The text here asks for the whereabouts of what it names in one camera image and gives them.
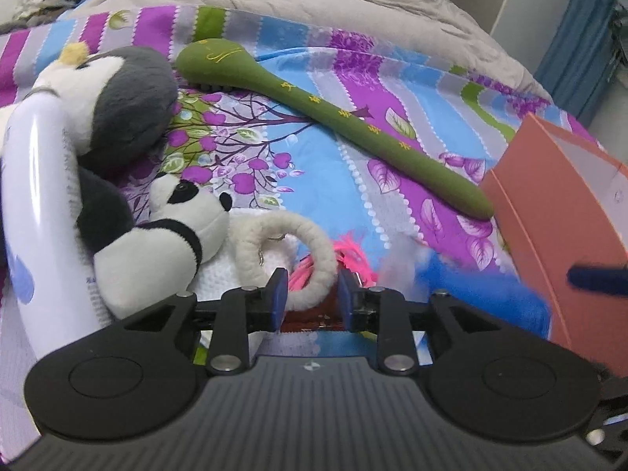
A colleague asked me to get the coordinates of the small panda plush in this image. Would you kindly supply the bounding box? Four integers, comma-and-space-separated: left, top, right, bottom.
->
94, 173, 233, 319

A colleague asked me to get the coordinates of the grey duvet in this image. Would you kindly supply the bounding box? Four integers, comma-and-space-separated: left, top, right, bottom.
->
68, 0, 549, 98

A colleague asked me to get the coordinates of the grey white penguin plush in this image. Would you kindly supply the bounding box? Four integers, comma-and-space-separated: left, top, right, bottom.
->
0, 41, 180, 256

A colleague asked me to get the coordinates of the blue curtain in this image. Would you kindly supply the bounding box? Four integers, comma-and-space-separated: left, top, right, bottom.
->
535, 0, 619, 126

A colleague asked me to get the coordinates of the pink cardboard box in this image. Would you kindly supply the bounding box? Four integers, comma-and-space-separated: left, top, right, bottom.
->
480, 116, 627, 375

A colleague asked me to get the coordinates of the white fluffy ring pouch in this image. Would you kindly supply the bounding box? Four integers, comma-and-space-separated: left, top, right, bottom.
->
190, 208, 338, 312

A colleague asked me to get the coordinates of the colourful striped bed sheet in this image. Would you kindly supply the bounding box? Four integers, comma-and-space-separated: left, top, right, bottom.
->
0, 3, 605, 448

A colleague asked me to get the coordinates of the white spray can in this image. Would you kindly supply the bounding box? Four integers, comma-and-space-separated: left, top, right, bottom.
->
1, 88, 111, 358

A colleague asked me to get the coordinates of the green massage stick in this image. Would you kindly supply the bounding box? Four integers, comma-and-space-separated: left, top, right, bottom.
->
175, 38, 494, 220

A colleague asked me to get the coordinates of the red foil wrapper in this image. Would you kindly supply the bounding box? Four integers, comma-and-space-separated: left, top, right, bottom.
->
281, 303, 344, 333

